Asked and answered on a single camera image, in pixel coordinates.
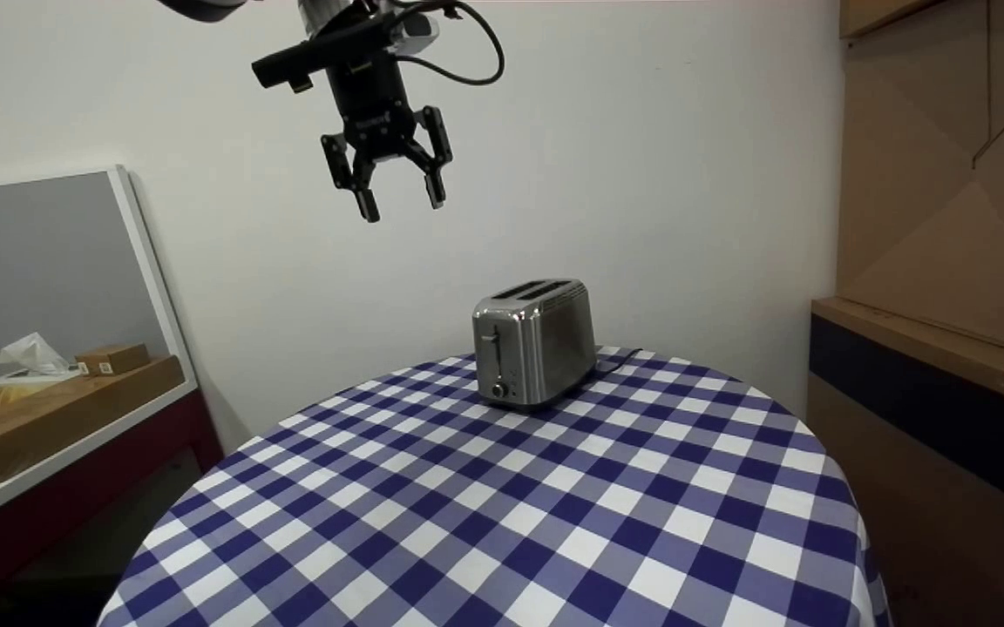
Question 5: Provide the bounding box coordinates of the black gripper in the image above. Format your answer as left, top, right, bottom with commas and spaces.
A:
316, 39, 458, 226

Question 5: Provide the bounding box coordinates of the silver two-slot toaster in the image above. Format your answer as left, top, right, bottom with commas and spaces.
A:
472, 277, 600, 413

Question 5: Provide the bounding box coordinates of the small wooden block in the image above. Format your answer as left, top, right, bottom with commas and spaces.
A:
73, 343, 156, 380

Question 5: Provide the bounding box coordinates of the grey partition panel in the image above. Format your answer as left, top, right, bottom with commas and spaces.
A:
0, 163, 203, 413

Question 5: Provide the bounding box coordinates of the blue white checkered tablecloth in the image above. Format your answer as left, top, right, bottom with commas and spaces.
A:
94, 343, 896, 627

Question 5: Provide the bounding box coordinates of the tissue box with white tissue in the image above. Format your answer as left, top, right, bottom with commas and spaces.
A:
0, 333, 94, 413

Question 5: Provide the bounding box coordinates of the long wooden plank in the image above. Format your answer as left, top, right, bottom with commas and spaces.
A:
0, 351, 188, 492

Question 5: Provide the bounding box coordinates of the white desk with red front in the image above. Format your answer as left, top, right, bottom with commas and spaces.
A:
0, 377, 225, 619

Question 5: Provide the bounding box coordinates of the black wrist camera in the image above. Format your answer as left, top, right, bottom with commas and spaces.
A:
247, 14, 347, 98

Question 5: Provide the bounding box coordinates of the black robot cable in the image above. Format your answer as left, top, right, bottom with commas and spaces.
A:
401, 0, 509, 92

